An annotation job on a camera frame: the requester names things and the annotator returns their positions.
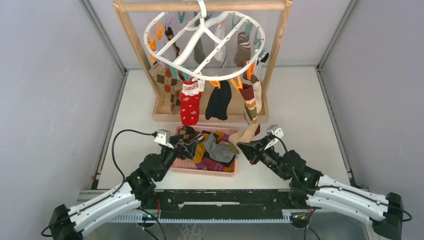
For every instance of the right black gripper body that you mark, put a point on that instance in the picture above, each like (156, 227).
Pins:
(268, 156)

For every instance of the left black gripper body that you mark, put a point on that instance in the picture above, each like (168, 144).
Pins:
(185, 151)

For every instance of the mustard yellow sock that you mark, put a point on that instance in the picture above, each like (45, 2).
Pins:
(199, 153)

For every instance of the brown argyle sock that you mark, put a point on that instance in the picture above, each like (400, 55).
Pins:
(189, 134)

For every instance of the pink perforated plastic basket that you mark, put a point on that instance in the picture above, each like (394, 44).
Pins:
(187, 166)

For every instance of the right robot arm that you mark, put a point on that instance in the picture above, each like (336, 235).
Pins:
(385, 213)

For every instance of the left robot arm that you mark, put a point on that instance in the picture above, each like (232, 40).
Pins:
(135, 191)

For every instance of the white oval clip hanger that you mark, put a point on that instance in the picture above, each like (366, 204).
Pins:
(222, 62)

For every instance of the red sock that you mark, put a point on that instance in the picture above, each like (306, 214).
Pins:
(190, 102)

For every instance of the tan sock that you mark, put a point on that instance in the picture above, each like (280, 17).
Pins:
(243, 50)

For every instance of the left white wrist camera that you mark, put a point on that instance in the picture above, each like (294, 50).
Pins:
(163, 138)

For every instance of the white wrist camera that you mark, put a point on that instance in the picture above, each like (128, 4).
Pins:
(274, 133)
(163, 138)

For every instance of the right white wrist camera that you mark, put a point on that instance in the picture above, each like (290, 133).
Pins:
(274, 133)

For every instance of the wooden hanger rack frame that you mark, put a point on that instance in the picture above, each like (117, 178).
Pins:
(211, 13)

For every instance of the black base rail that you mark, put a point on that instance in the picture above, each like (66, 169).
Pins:
(222, 204)

